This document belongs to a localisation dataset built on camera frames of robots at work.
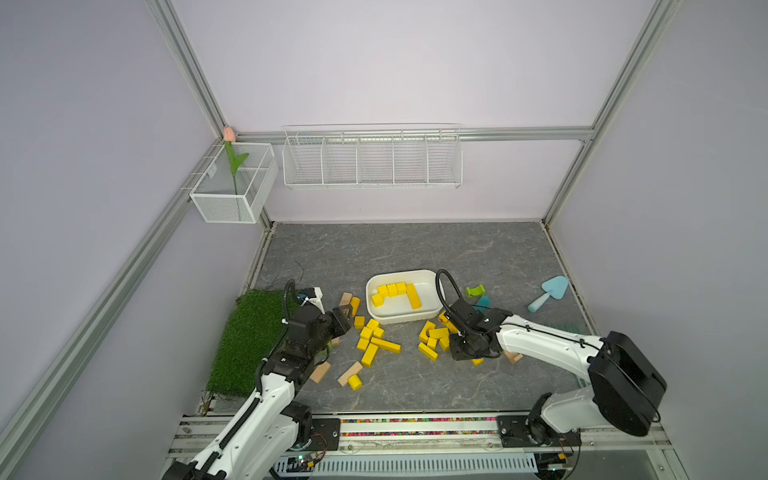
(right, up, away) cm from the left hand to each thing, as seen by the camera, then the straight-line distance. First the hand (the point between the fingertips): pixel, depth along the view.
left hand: (347, 311), depth 82 cm
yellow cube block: (+12, +4, +16) cm, 20 cm away
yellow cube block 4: (+15, +4, +16) cm, 23 cm away
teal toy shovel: (+68, +4, +19) cm, 71 cm away
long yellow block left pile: (+11, -11, +5) cm, 16 cm away
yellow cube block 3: (+8, +1, +14) cm, 16 cm away
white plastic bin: (+16, +2, +17) cm, 23 cm away
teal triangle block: (+42, 0, +14) cm, 44 cm away
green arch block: (+41, +3, +17) cm, 45 cm away
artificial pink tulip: (-35, +45, +9) cm, 58 cm away
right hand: (+31, -12, +4) cm, 33 cm away
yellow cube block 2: (+9, +3, +16) cm, 19 cm away
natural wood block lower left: (-8, -17, 0) cm, 19 cm away
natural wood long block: (+1, -17, +1) cm, 17 cm away
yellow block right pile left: (+23, -12, +3) cm, 26 cm away
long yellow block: (+19, +1, +17) cm, 26 cm away
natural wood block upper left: (-3, +1, +14) cm, 15 cm away
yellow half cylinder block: (+2, -19, -2) cm, 19 cm away
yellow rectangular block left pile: (+6, -13, +2) cm, 15 cm away
